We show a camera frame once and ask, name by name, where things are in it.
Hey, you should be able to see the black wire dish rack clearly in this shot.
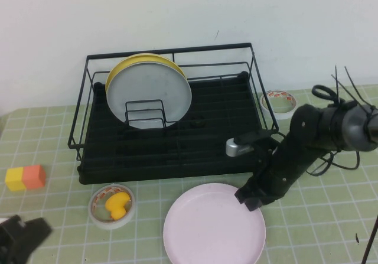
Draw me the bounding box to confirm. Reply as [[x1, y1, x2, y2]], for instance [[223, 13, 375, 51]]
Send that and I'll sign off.
[[67, 42, 280, 162]]

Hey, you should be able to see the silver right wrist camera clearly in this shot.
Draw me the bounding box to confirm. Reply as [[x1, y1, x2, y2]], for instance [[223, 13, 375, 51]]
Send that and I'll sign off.
[[226, 136, 255, 158]]

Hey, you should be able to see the yellow cube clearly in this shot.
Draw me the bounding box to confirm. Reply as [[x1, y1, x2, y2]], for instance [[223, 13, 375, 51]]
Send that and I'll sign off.
[[5, 167, 27, 191]]

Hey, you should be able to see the orange cube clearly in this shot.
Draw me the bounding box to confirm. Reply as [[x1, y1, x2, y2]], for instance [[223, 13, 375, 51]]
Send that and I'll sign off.
[[22, 164, 47, 190]]

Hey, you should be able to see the yellow rubber duck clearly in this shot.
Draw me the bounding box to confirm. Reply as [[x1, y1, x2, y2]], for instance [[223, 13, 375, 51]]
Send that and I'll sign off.
[[105, 191, 131, 220]]

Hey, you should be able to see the green checked tablecloth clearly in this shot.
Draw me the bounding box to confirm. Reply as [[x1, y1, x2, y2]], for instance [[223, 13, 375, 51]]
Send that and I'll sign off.
[[0, 85, 378, 264]]

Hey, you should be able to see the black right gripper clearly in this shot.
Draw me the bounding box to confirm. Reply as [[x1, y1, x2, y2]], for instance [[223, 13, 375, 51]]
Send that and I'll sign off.
[[234, 136, 314, 213]]

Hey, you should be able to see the yellow plate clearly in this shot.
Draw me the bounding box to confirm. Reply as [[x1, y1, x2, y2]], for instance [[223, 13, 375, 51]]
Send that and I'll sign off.
[[105, 53, 188, 95]]

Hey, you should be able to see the pink plate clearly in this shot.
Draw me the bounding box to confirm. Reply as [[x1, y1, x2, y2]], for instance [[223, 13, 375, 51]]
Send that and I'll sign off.
[[162, 182, 266, 264]]

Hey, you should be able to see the thin black cable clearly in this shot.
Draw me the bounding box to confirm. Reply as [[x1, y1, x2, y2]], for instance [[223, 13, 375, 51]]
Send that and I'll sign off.
[[361, 215, 378, 264]]

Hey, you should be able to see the white tape roll orange print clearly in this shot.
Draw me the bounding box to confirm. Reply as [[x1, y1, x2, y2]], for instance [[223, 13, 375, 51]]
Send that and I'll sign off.
[[259, 89, 298, 120], [87, 183, 136, 231]]

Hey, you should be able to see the black zip tie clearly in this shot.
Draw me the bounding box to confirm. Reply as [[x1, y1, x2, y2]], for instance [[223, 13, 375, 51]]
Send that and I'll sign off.
[[334, 64, 340, 104], [344, 66, 367, 107]]

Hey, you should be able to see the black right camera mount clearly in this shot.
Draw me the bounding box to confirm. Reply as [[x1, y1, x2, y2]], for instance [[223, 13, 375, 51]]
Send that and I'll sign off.
[[234, 129, 280, 146]]

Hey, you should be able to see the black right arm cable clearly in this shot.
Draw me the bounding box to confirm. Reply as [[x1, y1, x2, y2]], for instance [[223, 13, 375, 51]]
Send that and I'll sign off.
[[307, 150, 361, 178]]

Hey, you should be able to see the black cable strap loop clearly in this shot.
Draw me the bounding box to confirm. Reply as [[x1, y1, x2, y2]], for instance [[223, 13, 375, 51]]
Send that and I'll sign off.
[[312, 84, 339, 103]]

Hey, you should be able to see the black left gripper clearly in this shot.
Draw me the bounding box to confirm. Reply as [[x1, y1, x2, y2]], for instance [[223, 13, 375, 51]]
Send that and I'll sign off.
[[0, 215, 53, 264]]

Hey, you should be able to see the black plastic drip tray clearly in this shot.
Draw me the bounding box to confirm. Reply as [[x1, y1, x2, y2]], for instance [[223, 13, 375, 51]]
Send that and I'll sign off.
[[77, 71, 272, 185]]

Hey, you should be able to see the grey plate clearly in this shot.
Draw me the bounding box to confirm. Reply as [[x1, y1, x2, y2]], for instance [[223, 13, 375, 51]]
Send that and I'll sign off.
[[106, 61, 193, 129]]

